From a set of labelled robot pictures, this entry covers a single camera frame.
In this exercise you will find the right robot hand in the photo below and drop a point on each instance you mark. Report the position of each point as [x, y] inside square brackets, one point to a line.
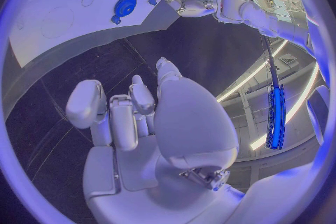
[194, 123]

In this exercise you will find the blue block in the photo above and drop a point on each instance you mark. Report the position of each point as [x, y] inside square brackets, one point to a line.
[152, 1]

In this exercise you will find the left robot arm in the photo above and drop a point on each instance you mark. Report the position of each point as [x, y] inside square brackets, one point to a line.
[262, 16]

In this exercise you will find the white task board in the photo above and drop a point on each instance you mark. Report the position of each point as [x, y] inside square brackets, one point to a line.
[39, 7]

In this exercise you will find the blue gear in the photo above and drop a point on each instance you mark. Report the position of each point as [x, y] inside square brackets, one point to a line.
[123, 7]

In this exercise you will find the glowing light bar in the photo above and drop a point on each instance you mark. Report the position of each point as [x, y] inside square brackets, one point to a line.
[276, 119]

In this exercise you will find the black lamp pole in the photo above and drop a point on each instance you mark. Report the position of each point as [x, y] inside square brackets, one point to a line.
[270, 60]

